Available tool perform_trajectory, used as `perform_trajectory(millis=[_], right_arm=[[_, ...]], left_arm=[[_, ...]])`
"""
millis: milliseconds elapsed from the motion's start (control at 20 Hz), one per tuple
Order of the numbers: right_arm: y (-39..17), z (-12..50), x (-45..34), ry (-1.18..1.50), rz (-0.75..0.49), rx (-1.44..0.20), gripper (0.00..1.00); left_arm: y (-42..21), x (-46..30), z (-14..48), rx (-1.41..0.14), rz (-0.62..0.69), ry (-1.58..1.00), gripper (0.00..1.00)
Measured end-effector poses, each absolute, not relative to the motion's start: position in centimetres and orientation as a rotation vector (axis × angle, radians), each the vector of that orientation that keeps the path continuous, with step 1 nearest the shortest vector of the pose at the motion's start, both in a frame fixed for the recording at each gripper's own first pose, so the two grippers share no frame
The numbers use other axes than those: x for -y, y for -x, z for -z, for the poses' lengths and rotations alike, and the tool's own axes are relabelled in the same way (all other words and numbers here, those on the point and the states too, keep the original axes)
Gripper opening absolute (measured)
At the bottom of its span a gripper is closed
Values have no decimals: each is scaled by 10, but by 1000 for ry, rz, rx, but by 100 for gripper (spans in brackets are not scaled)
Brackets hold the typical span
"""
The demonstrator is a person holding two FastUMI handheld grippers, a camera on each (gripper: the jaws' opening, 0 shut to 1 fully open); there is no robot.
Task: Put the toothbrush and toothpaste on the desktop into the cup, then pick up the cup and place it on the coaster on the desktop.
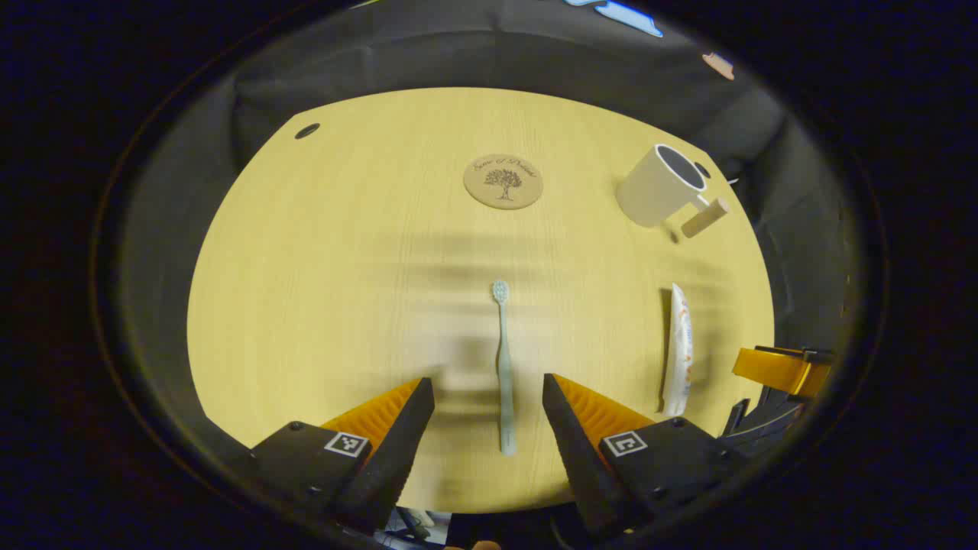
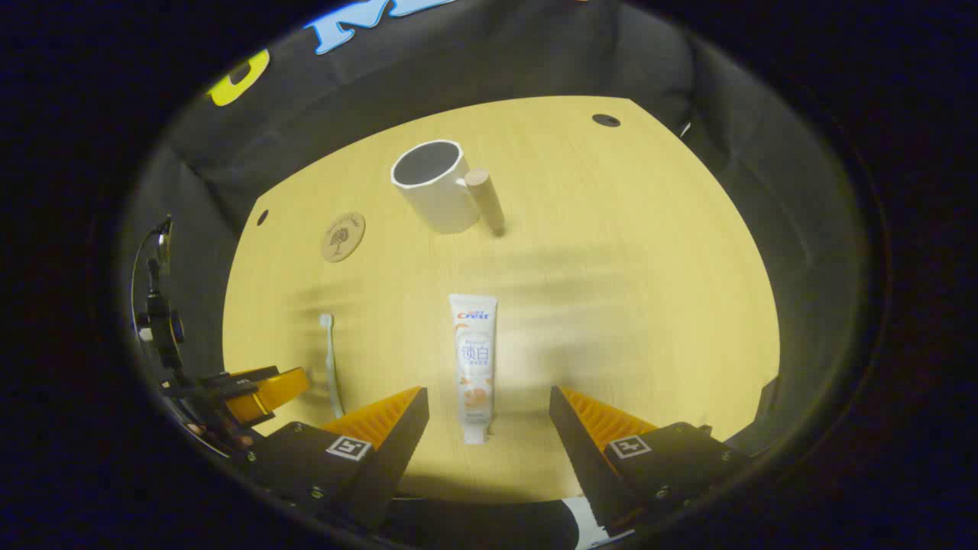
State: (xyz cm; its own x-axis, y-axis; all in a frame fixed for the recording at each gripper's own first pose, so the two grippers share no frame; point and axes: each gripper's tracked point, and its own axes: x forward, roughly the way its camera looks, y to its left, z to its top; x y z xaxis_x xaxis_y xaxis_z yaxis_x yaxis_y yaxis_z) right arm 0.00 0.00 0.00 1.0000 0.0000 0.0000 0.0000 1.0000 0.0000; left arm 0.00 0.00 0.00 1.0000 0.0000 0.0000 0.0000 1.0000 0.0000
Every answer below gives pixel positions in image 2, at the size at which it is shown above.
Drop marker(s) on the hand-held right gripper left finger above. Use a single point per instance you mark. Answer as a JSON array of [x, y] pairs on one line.
[[405, 435]]

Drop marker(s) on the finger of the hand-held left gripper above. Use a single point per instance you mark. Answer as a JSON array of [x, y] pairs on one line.
[[267, 389]]

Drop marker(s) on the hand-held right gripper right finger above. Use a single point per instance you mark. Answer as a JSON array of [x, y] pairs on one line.
[[573, 451]]

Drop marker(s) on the light blue toothbrush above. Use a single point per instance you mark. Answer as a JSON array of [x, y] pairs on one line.
[[329, 359]]

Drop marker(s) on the white toothpaste tube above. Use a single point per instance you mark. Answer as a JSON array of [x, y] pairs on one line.
[[474, 359]]

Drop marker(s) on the round cork coaster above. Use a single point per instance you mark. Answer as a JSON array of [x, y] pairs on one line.
[[343, 237]]

